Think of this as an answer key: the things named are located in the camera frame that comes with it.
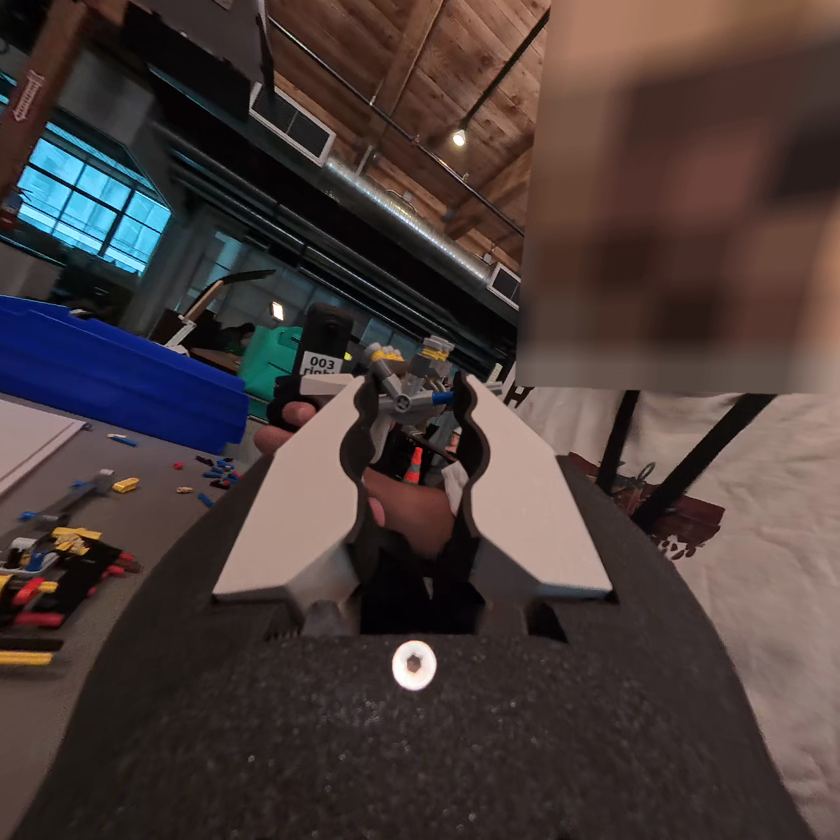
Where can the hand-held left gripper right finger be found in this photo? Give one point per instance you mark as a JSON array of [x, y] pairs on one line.
[[525, 512]]

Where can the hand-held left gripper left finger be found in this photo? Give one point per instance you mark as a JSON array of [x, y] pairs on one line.
[[295, 512]]

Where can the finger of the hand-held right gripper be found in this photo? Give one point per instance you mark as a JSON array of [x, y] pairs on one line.
[[321, 388]]

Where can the grey lego engine assembly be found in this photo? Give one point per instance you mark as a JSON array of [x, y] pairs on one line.
[[400, 394]]

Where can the pile of small lego pieces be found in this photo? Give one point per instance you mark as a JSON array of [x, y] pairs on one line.
[[220, 469]]

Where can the yellow lego piece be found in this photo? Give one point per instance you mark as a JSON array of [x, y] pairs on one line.
[[126, 485]]

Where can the blue tan lego pin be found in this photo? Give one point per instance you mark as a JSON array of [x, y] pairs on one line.
[[124, 441]]

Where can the dark grey lego beam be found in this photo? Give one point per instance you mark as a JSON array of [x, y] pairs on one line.
[[72, 499]]

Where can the black yellow lego chassis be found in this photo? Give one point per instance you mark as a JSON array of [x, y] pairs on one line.
[[59, 577]]

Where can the person's right hand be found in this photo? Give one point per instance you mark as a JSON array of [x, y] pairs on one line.
[[407, 518]]

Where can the green plastic bin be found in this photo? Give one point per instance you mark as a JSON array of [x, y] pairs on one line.
[[269, 361]]

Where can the orange traffic cone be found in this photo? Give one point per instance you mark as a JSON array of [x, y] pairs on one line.
[[416, 467]]

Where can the blue plastic bin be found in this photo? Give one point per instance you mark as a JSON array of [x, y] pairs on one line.
[[118, 374]]

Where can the ceiling spot lamp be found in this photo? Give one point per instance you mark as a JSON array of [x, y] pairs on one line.
[[459, 138]]

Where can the person's white shirt torso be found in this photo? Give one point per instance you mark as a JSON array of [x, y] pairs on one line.
[[774, 590]]

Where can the paned window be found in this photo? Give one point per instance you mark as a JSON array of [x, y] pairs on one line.
[[85, 203]]

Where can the open instruction booklet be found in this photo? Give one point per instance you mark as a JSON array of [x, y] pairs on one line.
[[33, 439]]

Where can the silver air duct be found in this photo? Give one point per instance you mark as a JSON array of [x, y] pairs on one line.
[[407, 210]]

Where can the white wall vent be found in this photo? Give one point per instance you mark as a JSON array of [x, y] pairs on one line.
[[504, 285], [295, 124]]

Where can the red wall alarm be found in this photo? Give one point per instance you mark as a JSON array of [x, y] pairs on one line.
[[8, 216]]

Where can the wooden post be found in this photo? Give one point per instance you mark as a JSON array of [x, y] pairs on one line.
[[39, 85]]

